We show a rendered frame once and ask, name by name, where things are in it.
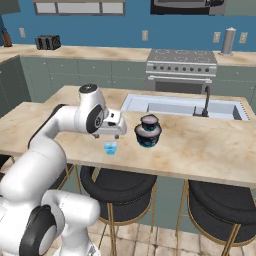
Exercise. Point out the plain green wall cupboard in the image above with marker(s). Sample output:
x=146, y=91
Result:
x=8, y=6
x=241, y=6

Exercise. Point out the small blue glass cup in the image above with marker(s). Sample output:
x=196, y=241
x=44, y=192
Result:
x=111, y=148

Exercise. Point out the small dark yogurt container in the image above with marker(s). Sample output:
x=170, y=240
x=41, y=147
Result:
x=150, y=121

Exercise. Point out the steel microwave oven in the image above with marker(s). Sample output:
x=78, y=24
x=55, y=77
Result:
x=186, y=6

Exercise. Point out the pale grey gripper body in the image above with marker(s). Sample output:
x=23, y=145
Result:
x=111, y=129

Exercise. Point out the glass front wall cupboards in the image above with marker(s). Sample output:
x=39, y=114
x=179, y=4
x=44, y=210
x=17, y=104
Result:
x=78, y=7

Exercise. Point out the grey paper towel roll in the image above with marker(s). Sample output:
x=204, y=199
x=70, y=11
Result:
x=228, y=40

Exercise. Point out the large dark yogurt container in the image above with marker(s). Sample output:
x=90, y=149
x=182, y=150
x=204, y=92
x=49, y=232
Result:
x=148, y=138

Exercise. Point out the steel stove with oven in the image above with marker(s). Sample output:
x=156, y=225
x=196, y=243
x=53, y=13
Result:
x=181, y=71

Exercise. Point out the black toaster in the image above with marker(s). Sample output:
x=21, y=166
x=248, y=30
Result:
x=48, y=42

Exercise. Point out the white wall outlet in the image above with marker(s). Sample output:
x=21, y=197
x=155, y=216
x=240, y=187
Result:
x=22, y=32
x=217, y=37
x=243, y=37
x=145, y=35

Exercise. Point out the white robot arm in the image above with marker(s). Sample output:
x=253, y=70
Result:
x=43, y=156

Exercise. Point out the long green base cupboards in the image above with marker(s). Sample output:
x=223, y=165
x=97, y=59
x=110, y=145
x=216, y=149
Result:
x=83, y=73

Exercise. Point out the steel sink basin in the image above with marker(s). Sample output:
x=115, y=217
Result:
x=180, y=106

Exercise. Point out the brown knife block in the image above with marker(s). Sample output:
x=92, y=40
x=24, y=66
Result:
x=6, y=38

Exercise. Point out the black sink tap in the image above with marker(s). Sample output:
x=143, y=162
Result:
x=206, y=100

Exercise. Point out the short green base cupboards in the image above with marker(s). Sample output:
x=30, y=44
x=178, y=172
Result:
x=236, y=81

